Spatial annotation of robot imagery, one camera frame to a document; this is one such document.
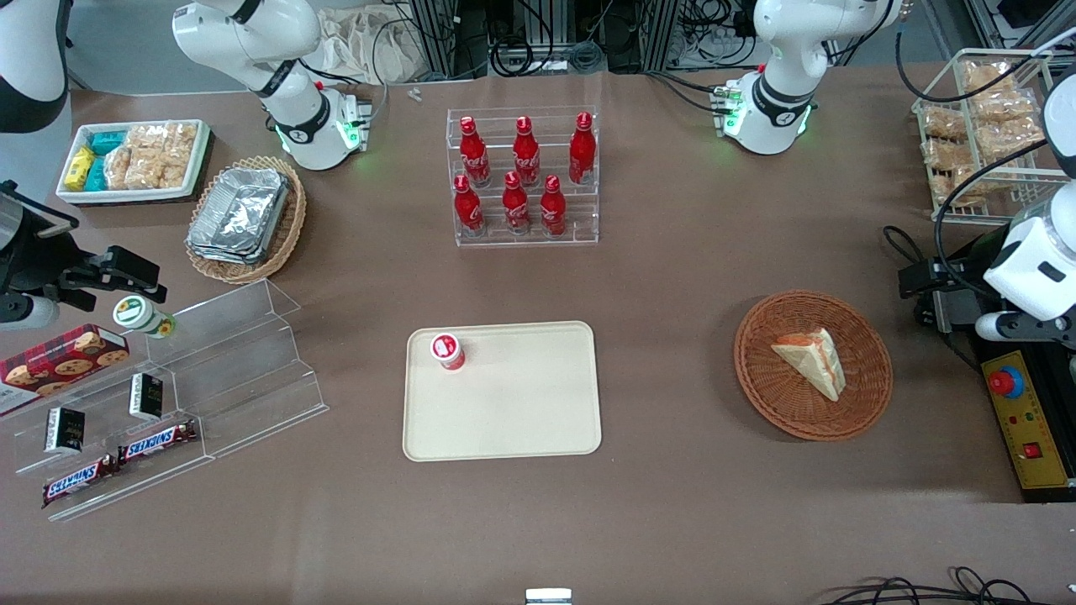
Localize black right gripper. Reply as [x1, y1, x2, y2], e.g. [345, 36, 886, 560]
[0, 181, 167, 308]

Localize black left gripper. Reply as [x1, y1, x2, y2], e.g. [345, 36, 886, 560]
[898, 256, 989, 333]

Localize triangle sandwich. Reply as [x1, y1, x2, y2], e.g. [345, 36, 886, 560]
[772, 328, 847, 402]

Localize aluminium foil tray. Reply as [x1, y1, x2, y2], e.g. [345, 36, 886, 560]
[190, 167, 293, 255]
[187, 235, 280, 266]

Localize white rectangular snack tray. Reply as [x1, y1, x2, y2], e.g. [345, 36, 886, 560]
[56, 119, 211, 205]

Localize oval light wicker basket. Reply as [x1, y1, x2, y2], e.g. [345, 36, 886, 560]
[185, 155, 307, 286]

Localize round brown wicker basket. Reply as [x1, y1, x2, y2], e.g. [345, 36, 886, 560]
[734, 290, 894, 442]

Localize beige plastic tray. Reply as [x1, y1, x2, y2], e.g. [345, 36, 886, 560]
[402, 320, 604, 463]

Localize green lid white cup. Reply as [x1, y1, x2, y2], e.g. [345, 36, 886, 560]
[113, 296, 177, 339]

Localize red tartan cookie box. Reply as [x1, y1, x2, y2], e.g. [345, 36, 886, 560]
[0, 324, 131, 417]

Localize small black chocolate box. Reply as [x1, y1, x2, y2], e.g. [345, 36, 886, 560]
[129, 374, 165, 421]
[45, 407, 87, 455]

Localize yellow snack pack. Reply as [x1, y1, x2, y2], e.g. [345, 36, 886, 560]
[66, 147, 96, 191]

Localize clear acrylic stepped shelf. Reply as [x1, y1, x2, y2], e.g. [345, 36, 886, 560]
[143, 279, 330, 460]
[0, 311, 213, 523]

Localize snickers chocolate bar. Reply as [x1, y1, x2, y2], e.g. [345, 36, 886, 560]
[42, 454, 120, 509]
[118, 420, 199, 465]

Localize black yellow control box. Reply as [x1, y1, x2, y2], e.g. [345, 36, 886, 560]
[967, 235, 1076, 503]

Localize red lid yogurt cup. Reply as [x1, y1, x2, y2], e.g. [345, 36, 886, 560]
[430, 333, 466, 371]

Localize beige cloth bag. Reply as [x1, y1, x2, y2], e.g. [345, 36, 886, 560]
[318, 7, 421, 85]

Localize red cola bottle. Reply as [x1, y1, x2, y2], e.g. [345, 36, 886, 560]
[459, 116, 491, 187]
[540, 175, 567, 237]
[454, 174, 485, 236]
[503, 171, 531, 234]
[513, 116, 541, 187]
[569, 112, 597, 185]

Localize clear acrylic bottle rack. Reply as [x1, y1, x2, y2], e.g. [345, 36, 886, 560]
[446, 106, 600, 247]

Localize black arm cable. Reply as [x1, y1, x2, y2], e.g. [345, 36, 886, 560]
[883, 21, 1076, 295]

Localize white wire basket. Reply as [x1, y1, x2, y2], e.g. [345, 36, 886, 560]
[914, 49, 1076, 224]

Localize black base cables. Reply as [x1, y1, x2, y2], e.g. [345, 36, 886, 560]
[647, 70, 734, 115]

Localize black loose cables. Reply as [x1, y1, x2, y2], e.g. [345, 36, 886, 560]
[820, 567, 1076, 605]

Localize aluminium frame rack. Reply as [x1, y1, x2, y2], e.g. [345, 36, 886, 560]
[408, 0, 757, 81]

